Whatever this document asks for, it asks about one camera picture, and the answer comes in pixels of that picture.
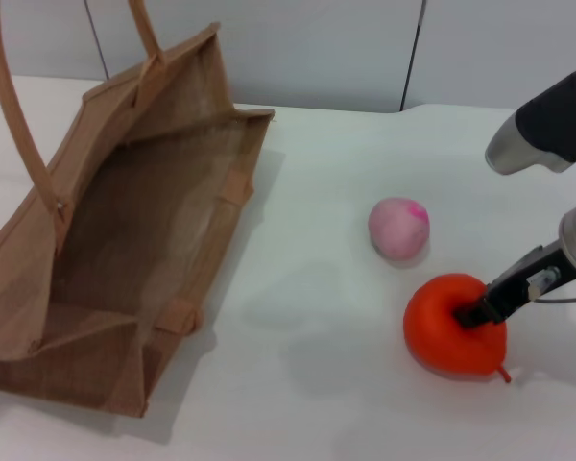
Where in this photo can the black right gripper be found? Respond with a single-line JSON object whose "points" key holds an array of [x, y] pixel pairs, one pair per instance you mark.
{"points": [[528, 281]]}

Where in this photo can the pink peach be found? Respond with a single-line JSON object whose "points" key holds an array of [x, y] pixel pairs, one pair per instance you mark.
{"points": [[397, 230]]}

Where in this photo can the brown jute handbag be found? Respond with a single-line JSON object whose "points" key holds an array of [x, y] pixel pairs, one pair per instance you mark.
{"points": [[125, 230]]}

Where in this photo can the orange fruit with stem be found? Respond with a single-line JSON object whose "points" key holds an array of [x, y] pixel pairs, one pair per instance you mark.
{"points": [[437, 336]]}

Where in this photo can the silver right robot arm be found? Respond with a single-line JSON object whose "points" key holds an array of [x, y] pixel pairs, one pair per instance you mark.
{"points": [[552, 120]]}

